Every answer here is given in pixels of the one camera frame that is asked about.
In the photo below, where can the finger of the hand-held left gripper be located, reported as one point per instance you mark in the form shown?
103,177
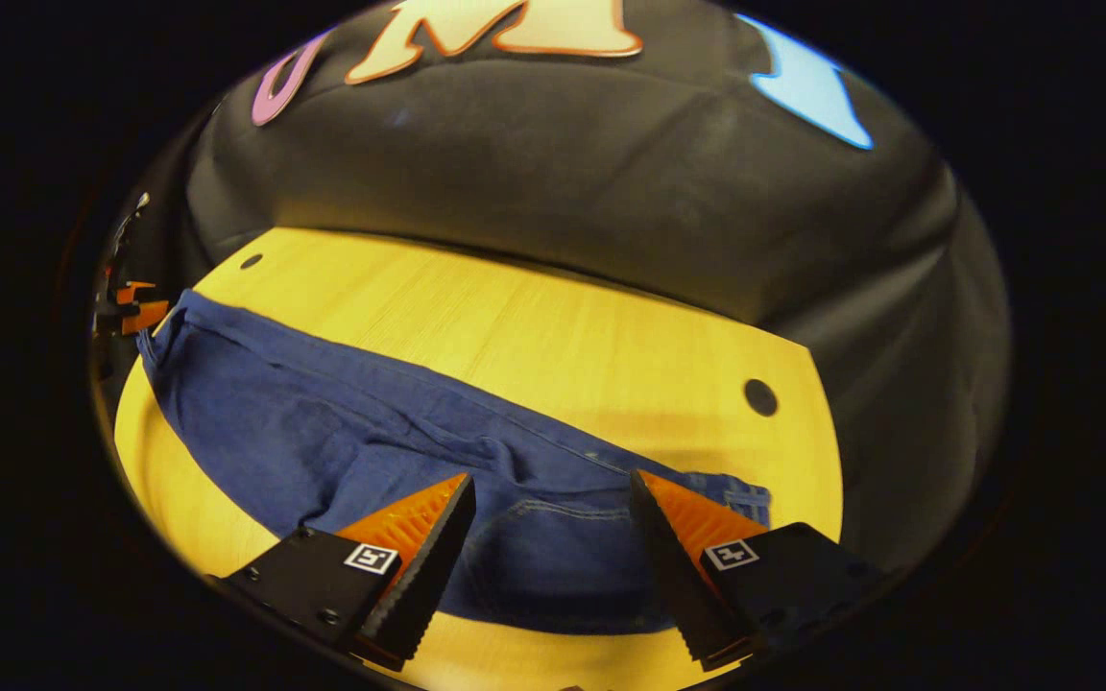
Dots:
145,317

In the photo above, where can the blue denim jeans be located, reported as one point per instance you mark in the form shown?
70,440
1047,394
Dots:
323,432

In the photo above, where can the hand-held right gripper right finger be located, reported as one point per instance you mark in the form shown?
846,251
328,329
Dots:
673,566

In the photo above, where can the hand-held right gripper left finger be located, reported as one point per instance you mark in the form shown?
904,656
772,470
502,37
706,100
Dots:
428,566

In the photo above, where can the black backdrop cloth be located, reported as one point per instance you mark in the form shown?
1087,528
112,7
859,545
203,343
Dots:
553,173

